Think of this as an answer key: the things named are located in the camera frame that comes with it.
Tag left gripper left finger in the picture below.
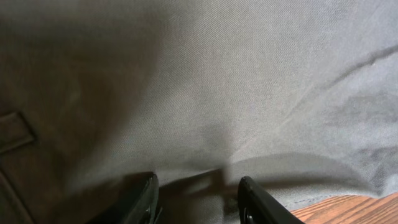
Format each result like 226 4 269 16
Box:
87 172 159 224

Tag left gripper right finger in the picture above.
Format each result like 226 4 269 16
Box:
238 176 303 224

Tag grey shorts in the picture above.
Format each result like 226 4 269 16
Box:
1 0 397 223

